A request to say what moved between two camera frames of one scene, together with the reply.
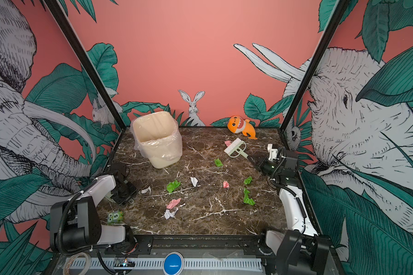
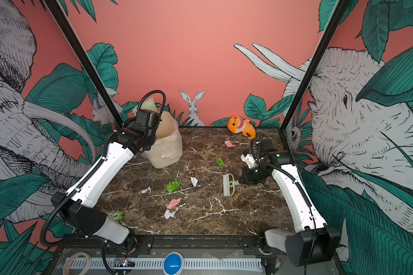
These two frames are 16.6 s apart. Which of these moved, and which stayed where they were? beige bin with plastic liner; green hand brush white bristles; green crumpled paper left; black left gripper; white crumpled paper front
Moved: green hand brush white bristles; black left gripper
Stayed: white crumpled paper front; beige bin with plastic liner; green crumpled paper left
